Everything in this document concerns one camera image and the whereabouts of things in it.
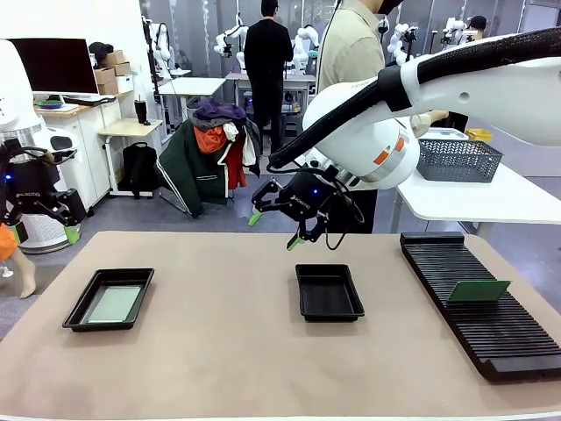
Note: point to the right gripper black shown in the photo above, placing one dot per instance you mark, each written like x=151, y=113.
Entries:
x=307, y=199

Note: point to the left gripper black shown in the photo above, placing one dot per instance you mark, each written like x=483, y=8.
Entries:
x=26, y=184

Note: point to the black ESD tray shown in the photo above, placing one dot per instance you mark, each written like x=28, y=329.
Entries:
x=109, y=276
x=328, y=294

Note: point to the green circuit board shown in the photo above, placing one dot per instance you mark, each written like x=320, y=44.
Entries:
x=477, y=291
x=114, y=304

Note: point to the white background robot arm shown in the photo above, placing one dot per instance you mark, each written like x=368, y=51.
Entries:
x=399, y=39
x=307, y=37
x=453, y=26
x=163, y=48
x=230, y=35

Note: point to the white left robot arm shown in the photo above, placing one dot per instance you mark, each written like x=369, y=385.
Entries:
x=13, y=87

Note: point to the person's right hand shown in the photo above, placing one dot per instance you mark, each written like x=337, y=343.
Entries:
x=439, y=116

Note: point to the orange cloth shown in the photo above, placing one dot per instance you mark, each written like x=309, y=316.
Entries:
x=6, y=243

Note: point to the mannequin leg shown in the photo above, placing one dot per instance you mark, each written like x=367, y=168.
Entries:
x=26, y=272

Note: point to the red garment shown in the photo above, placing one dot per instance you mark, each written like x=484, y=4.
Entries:
x=236, y=166

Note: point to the white cloth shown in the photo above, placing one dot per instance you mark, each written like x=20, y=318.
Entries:
x=249, y=149

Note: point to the white cabinet with wooden top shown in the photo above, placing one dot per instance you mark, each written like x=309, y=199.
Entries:
x=92, y=144

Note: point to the orange garment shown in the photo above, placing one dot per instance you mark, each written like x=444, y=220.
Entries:
x=209, y=139

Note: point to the dark green jacket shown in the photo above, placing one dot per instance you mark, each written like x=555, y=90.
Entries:
x=188, y=166

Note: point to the black backpack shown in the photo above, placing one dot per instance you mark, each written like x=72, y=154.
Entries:
x=140, y=169

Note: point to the purple garment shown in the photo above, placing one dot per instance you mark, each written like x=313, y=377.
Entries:
x=219, y=112

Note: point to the green plate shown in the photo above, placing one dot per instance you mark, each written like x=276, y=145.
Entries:
x=49, y=104

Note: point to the small wooden side table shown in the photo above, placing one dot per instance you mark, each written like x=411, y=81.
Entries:
x=131, y=127

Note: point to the black keyboard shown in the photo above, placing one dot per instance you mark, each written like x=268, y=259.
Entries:
x=87, y=100

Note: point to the white background table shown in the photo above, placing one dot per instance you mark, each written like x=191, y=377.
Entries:
x=193, y=85
x=236, y=76

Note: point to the black tumbler with straw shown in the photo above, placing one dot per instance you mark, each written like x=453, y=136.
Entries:
x=141, y=112

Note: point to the person in black clothes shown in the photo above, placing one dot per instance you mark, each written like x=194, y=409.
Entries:
x=267, y=57

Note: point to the black computer monitor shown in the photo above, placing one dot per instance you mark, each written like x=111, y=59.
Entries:
x=57, y=66

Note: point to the brown cardboard box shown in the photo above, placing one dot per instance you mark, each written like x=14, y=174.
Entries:
x=104, y=76
x=115, y=58
x=122, y=69

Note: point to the white storage box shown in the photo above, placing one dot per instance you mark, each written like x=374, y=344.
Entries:
x=124, y=84

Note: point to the person in beige shirt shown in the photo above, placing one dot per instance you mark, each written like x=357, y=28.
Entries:
x=346, y=52

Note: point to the clear plastic box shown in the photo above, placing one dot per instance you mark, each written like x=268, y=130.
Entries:
x=447, y=133

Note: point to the grey plastic mesh basket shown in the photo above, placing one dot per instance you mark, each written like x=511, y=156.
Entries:
x=460, y=160

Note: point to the black cap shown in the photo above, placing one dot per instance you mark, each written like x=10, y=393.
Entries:
x=100, y=50

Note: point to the white rounded table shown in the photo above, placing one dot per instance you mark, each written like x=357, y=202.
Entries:
x=482, y=201

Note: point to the yellow plastic bin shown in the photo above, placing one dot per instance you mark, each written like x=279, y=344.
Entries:
x=478, y=135

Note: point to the black slotted board rack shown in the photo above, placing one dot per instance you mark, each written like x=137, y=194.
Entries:
x=482, y=333

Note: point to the person with black cap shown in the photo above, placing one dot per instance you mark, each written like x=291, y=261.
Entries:
x=477, y=22

